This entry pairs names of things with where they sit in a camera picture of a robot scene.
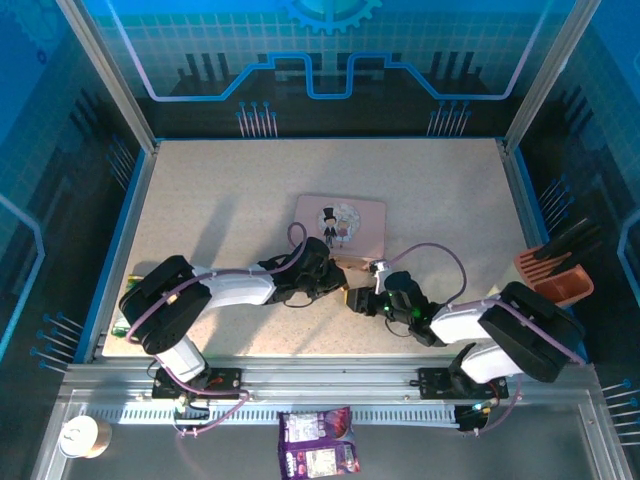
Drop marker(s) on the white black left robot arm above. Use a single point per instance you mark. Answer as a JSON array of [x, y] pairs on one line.
[[170, 305]]

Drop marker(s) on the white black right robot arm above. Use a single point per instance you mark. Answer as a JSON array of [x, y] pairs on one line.
[[515, 325]]

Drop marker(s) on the pink cartoon couple mat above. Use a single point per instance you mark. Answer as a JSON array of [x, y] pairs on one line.
[[360, 220]]

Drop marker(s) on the small white paper piece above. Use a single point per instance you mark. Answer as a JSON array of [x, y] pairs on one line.
[[494, 291]]

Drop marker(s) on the purple snack packet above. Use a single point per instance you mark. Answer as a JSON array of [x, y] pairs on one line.
[[317, 445]]

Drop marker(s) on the terracotta slotted holder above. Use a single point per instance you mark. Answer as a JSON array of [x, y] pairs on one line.
[[562, 287]]

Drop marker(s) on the green snack packet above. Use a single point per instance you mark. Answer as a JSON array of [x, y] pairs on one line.
[[125, 305]]

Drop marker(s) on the aluminium front rail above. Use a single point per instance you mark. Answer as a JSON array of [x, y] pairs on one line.
[[325, 372]]

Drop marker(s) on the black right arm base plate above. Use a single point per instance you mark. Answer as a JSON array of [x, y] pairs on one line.
[[435, 382]]

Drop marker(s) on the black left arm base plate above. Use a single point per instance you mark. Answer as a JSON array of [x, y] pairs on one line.
[[220, 381]]

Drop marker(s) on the aluminium frame post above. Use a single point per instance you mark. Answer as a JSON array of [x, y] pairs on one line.
[[107, 75], [552, 70]]

